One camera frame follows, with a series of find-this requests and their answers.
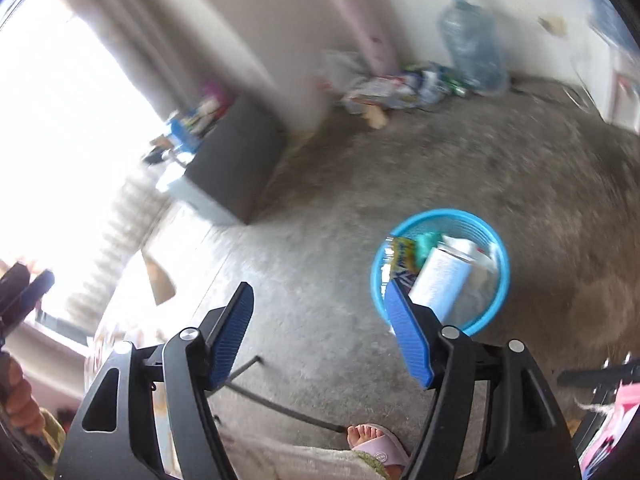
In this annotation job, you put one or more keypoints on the beige wall socket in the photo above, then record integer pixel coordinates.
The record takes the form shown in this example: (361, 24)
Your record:
(552, 26)

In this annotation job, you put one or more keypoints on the green wrapper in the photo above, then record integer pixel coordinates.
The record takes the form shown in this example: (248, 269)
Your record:
(427, 243)

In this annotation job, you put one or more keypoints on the grey cabinet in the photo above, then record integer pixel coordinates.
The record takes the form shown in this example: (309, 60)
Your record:
(235, 165)

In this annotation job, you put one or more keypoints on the crumpled translucent plastic bag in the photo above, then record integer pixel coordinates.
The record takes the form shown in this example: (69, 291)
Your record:
(345, 67)

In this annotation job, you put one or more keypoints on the blue carton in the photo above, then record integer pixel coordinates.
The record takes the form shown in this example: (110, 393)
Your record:
(180, 132)

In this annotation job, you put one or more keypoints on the person's left hand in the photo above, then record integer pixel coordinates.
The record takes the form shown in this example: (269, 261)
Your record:
(19, 400)

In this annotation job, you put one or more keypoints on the pink cloth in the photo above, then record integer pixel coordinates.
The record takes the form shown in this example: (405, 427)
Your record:
(627, 405)

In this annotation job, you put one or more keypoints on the white paper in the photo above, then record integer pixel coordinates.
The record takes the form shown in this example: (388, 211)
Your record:
(482, 267)

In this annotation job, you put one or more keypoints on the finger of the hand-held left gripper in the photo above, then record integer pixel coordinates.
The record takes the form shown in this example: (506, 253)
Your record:
(12, 282)
(39, 285)

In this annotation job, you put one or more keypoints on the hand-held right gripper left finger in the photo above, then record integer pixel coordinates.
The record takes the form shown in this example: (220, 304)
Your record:
(230, 340)

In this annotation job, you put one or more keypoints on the empty blue water jug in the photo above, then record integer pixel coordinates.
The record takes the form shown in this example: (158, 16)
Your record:
(472, 45)

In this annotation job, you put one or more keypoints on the pink rolled mat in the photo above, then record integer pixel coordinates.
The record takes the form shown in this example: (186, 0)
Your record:
(362, 15)

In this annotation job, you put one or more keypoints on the person's foot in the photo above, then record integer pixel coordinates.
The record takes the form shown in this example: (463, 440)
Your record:
(364, 432)

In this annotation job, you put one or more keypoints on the dark metal frame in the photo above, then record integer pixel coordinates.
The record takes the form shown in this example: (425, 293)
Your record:
(590, 377)

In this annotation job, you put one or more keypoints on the grey curtain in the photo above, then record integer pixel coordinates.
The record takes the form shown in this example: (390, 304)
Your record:
(165, 35)

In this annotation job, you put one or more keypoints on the pile of bottles and cans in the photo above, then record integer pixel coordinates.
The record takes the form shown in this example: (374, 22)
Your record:
(435, 82)

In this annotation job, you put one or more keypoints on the pale ribbed panel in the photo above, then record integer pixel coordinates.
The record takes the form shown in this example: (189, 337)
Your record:
(120, 230)

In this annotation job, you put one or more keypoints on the yellow snack packet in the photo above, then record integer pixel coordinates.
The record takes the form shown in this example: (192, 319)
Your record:
(401, 255)

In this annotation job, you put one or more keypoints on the blue plastic basket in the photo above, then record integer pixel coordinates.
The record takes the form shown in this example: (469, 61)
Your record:
(492, 305)

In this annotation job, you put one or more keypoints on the white water dispenser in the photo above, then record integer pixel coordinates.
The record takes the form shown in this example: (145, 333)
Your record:
(622, 90)

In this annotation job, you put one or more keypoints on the small brown paper bag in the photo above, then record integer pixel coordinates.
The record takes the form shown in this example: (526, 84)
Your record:
(375, 116)

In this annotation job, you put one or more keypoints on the person's leg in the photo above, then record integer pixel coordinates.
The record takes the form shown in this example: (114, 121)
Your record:
(300, 460)

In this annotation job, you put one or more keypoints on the pink slipper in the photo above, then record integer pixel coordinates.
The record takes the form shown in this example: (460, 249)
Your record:
(387, 452)

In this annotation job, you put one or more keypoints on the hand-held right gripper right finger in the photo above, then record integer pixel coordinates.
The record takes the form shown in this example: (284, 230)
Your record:
(407, 335)

